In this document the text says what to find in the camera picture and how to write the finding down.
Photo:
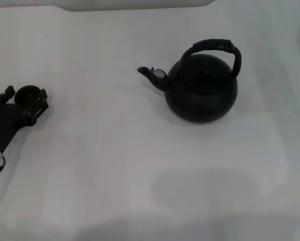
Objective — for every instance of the white rounded base panel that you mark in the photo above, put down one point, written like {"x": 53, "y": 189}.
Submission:
{"x": 140, "y": 5}

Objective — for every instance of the white tablecloth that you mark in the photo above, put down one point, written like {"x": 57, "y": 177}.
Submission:
{"x": 115, "y": 163}

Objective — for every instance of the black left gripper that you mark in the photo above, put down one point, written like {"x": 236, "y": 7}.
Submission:
{"x": 7, "y": 123}

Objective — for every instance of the small dark teacup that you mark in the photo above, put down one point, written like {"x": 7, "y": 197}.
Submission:
{"x": 27, "y": 95}

